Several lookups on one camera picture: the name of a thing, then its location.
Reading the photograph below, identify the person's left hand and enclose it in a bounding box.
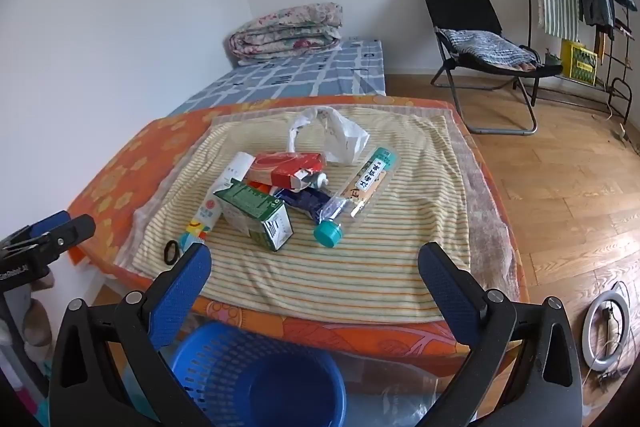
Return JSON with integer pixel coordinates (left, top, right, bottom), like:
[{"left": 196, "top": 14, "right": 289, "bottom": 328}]
[{"left": 22, "top": 278, "right": 55, "bottom": 350}]

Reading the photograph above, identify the folded floral quilt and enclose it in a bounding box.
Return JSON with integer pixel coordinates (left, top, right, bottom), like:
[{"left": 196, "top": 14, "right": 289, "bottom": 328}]
[{"left": 229, "top": 2, "right": 345, "bottom": 68}]

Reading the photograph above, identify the pale fringed blanket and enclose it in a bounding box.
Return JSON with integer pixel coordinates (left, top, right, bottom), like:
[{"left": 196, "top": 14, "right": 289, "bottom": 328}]
[{"left": 145, "top": 99, "right": 521, "bottom": 303}]

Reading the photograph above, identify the green drink carton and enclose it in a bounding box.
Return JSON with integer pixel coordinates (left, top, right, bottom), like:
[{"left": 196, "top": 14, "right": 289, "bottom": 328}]
[{"left": 213, "top": 181, "right": 293, "bottom": 253}]

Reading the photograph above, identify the yellow plastic crate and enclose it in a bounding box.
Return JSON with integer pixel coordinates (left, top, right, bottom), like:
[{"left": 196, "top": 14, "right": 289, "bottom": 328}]
[{"left": 560, "top": 39, "right": 600, "bottom": 86}]

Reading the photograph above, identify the yellow striped towel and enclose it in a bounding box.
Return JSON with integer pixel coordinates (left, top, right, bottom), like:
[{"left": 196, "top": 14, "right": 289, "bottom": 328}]
[{"left": 115, "top": 106, "right": 473, "bottom": 323}]

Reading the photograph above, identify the clear bottle with teal cap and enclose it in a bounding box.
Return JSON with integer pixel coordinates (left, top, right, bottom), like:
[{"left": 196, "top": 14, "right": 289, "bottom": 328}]
[{"left": 313, "top": 148, "right": 399, "bottom": 249}]

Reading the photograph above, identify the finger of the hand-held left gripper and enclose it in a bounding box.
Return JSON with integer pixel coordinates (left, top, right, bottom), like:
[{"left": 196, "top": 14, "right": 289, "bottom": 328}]
[
  {"left": 0, "top": 214, "right": 97, "bottom": 269},
  {"left": 0, "top": 211, "right": 71, "bottom": 253}
]

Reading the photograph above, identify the white squeeze tube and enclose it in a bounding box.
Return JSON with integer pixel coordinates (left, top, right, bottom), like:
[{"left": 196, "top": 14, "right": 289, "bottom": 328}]
[{"left": 295, "top": 172, "right": 331, "bottom": 192}]

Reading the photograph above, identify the blue striped cushion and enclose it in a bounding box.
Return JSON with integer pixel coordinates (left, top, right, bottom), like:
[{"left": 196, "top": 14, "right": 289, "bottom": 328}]
[{"left": 442, "top": 28, "right": 538, "bottom": 68}]

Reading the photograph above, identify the black folding chair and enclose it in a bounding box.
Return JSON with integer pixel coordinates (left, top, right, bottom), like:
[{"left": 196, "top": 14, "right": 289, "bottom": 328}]
[{"left": 419, "top": 0, "right": 565, "bottom": 136}]

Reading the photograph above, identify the red cardboard box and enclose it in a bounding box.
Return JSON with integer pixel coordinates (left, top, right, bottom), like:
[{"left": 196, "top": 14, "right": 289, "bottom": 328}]
[{"left": 248, "top": 151, "right": 327, "bottom": 190}]

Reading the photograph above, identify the blue plastic basket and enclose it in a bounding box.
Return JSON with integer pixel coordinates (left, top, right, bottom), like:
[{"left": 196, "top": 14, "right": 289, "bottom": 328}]
[{"left": 170, "top": 321, "right": 347, "bottom": 427}]

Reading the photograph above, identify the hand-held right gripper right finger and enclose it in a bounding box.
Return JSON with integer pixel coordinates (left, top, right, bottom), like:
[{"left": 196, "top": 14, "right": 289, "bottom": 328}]
[{"left": 417, "top": 242, "right": 583, "bottom": 427}]

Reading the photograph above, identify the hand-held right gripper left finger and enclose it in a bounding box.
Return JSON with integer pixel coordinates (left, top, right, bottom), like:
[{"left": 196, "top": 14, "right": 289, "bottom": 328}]
[{"left": 47, "top": 243, "right": 213, "bottom": 427}]

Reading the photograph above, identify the white ring light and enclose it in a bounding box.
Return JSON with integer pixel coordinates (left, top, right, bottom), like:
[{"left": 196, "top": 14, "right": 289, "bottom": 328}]
[{"left": 581, "top": 289, "right": 640, "bottom": 375}]

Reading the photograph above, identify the orange patterned bed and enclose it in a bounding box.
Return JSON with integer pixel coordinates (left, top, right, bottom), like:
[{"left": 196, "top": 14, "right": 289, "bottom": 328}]
[{"left": 66, "top": 96, "right": 531, "bottom": 375}]

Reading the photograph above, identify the clear plastic sheet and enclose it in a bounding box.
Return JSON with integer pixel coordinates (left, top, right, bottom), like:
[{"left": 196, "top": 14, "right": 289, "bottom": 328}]
[{"left": 342, "top": 354, "right": 456, "bottom": 427}]

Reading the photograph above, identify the blue foil wrapper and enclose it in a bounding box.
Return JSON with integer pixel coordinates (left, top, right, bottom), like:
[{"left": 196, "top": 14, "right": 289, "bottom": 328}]
[{"left": 272, "top": 187, "right": 333, "bottom": 223}]

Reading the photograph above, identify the blue checked mattress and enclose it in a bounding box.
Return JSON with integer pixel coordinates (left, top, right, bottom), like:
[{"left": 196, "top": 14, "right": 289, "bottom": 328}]
[{"left": 165, "top": 38, "right": 388, "bottom": 118}]

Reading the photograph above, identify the white plastic bag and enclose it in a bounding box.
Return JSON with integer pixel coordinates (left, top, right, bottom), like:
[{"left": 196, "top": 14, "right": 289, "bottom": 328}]
[{"left": 286, "top": 106, "right": 371, "bottom": 165}]

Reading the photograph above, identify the long white cardboard box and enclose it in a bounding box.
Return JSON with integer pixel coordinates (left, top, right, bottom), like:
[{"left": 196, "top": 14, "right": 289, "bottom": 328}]
[{"left": 180, "top": 152, "right": 256, "bottom": 255}]

